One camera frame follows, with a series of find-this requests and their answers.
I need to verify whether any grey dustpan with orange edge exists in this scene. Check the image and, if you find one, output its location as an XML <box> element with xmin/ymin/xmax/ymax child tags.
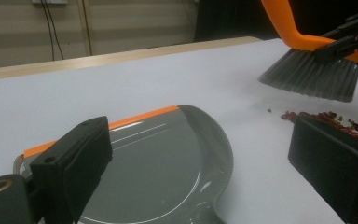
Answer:
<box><xmin>12</xmin><ymin>105</ymin><xmax>235</xmax><ymax>224</ymax></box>

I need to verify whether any dark curtain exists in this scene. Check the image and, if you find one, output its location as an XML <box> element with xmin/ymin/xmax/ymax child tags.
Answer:
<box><xmin>194</xmin><ymin>0</ymin><xmax>358</xmax><ymax>43</ymax></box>

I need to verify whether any black wall cable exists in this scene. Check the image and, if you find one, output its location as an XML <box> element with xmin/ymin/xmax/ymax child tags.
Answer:
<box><xmin>40</xmin><ymin>0</ymin><xmax>56</xmax><ymax>62</ymax></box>
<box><xmin>47</xmin><ymin>0</ymin><xmax>64</xmax><ymax>60</ymax></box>

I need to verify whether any wooden table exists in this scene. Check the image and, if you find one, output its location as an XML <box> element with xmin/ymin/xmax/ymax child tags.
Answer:
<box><xmin>0</xmin><ymin>35</ymin><xmax>262</xmax><ymax>82</ymax></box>

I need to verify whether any heap of red beans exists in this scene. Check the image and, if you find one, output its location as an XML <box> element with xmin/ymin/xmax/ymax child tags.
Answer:
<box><xmin>267</xmin><ymin>107</ymin><xmax>358</xmax><ymax>147</ymax></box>

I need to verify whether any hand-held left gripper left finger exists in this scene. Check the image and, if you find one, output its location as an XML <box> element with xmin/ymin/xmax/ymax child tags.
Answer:
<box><xmin>29</xmin><ymin>116</ymin><xmax>114</xmax><ymax>224</ymax></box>

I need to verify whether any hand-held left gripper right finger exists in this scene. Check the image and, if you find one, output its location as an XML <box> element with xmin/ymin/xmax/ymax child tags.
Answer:
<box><xmin>287</xmin><ymin>116</ymin><xmax>358</xmax><ymax>224</ymax></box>

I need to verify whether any white wall socket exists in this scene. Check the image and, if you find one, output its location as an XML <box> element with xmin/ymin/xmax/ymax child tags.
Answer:
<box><xmin>32</xmin><ymin>0</ymin><xmax>69</xmax><ymax>5</ymax></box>

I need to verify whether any orange brush with grey bristles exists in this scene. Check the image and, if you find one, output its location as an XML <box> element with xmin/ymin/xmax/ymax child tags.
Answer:
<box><xmin>258</xmin><ymin>0</ymin><xmax>358</xmax><ymax>103</ymax></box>

